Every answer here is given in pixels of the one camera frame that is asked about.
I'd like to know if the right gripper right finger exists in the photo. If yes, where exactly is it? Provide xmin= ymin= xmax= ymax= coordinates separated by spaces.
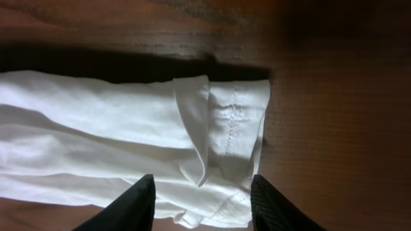
xmin=250 ymin=175 xmax=326 ymax=231

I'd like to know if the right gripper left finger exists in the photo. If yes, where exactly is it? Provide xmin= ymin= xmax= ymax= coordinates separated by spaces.
xmin=73 ymin=175 xmax=155 ymax=231

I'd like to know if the white Mr Robot t-shirt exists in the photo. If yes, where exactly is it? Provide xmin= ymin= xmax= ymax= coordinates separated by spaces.
xmin=1 ymin=71 xmax=270 ymax=228

